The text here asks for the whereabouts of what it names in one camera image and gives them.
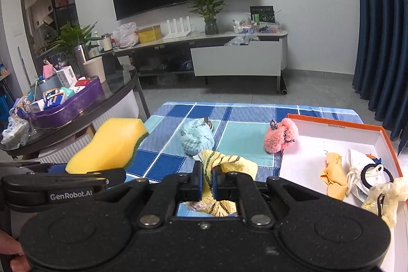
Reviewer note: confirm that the white plastic bag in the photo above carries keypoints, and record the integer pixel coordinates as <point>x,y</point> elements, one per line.
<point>126,36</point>

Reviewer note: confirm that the white box with orange rim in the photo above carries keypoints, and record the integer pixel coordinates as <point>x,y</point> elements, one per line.
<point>318,144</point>

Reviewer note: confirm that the white router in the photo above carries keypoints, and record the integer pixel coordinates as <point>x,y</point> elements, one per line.
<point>177,31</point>

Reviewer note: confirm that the steel tumbler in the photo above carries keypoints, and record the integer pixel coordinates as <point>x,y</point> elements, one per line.
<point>82,55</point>

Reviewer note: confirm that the yellow box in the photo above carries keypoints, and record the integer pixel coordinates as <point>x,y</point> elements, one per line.
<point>149,34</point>

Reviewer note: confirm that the black green box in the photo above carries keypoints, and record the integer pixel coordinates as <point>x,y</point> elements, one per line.
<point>262,14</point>

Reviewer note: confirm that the green plant in glass vase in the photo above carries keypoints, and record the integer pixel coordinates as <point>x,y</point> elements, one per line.
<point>208,10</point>

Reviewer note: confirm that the yellow sponge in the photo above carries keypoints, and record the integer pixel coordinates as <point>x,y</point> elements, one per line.
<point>108,144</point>

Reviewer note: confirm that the teal fluffy knit ball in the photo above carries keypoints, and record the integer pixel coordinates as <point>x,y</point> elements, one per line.
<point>196,139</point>

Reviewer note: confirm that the white television cabinet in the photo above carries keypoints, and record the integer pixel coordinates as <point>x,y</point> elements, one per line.
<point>236,58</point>

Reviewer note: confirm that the blue packet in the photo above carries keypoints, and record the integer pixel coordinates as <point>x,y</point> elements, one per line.
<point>54,100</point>

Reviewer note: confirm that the leafy green potted plant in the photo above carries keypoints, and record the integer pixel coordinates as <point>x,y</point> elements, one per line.
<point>73,37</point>

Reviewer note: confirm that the red white box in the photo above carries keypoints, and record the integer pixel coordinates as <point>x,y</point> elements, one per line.
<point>81,84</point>

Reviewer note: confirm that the person's left hand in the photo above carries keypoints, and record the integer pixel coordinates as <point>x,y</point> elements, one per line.
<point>9,243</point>

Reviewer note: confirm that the purple tin box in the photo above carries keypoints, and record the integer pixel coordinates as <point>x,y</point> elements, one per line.
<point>70,109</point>

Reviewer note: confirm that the blue checkered blanket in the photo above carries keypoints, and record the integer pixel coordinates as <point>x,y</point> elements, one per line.
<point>242,135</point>

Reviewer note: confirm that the white face mask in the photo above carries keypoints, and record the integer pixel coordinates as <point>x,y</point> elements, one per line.
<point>353,160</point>

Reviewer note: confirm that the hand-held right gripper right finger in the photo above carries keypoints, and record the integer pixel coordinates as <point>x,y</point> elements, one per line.
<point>216,182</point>

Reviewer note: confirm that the pink fluffy plush toy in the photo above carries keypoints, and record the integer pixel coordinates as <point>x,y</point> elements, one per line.
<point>280,138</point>

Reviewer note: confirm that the black round table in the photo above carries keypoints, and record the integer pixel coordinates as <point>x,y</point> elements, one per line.
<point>118,90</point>

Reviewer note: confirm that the small blue orange toy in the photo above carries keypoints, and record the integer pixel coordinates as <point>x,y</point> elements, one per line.
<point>377,160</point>

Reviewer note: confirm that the green tissue pack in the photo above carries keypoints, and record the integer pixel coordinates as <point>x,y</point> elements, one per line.
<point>67,91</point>

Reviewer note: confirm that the yellow sheer scrunchie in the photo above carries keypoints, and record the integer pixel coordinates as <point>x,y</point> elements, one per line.
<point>392,195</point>

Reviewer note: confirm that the white jar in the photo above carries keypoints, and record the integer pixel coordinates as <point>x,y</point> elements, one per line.
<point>106,43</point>

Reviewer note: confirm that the pink box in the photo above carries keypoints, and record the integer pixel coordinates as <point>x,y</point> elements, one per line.
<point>48,72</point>

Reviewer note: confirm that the black roll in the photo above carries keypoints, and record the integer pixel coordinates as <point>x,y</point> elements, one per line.
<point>284,85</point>

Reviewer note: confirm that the white carton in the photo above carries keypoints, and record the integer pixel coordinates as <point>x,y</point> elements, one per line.
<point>66,76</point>

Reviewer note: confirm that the orange yellow cloth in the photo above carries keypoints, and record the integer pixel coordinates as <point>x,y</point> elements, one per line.
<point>334,176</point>

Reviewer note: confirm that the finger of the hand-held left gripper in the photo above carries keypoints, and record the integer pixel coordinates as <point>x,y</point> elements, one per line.
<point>114,175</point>
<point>57,168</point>

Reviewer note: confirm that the crumpled clear plastic bag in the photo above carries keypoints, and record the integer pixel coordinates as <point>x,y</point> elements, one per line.
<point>17,125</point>

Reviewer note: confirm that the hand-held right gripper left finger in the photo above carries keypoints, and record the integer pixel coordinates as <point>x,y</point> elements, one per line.
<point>199,179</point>

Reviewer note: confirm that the black stand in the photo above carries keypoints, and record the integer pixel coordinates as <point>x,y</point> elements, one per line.
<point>113,65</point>

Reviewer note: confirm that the clear tray of small items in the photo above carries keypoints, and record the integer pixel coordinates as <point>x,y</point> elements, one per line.
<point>258,28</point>

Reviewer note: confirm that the yellow striped towel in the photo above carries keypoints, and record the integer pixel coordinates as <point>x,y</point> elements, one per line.
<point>236,165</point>

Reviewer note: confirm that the dark blue curtain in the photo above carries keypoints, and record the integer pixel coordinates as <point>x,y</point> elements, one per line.
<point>382,36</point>

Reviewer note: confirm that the white paper cup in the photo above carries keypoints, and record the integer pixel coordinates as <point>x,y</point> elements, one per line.
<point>94,69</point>

